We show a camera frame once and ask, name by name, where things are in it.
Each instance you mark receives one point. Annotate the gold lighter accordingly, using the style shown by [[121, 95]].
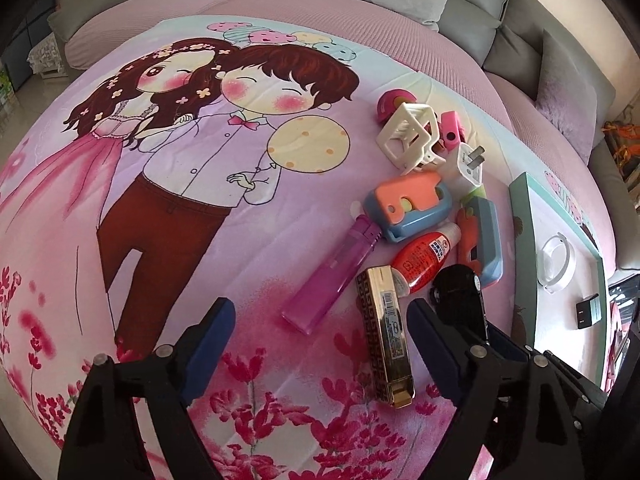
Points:
[[387, 340]]

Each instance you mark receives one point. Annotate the white hair clip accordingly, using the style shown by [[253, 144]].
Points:
[[395, 132]]

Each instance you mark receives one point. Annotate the black charger plug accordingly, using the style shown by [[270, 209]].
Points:
[[586, 312]]

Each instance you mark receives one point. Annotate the printed blanket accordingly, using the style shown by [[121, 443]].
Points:
[[200, 260]]

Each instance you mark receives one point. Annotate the teal rimmed white box lid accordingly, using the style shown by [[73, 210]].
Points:
[[550, 320]]

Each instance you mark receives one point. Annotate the white charger plug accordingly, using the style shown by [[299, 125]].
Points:
[[467, 172]]

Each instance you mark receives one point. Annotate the orange blue toy case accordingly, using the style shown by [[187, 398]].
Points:
[[400, 195]]

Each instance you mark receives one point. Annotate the pink watch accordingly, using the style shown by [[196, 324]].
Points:
[[450, 127]]

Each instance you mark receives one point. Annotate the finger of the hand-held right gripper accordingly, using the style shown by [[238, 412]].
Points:
[[510, 342]]

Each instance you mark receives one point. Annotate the black toy car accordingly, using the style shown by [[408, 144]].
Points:
[[460, 300]]

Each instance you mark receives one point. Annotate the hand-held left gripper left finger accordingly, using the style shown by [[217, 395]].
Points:
[[212, 330]]

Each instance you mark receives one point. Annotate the dark cabinet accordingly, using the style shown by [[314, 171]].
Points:
[[20, 35]]

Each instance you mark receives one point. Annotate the purple lighter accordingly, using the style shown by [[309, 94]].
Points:
[[330, 280]]

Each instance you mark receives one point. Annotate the lilac pillow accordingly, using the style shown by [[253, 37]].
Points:
[[565, 85]]

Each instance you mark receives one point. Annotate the red glue bottle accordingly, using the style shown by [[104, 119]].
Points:
[[417, 260]]

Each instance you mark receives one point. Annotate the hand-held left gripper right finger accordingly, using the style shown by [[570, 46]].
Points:
[[432, 340]]

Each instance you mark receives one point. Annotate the orange shelf clutter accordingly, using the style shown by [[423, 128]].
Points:
[[622, 145]]

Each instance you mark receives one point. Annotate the pink toy figure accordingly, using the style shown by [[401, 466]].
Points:
[[387, 105]]

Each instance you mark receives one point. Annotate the pink sofa cover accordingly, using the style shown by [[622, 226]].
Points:
[[350, 15]]

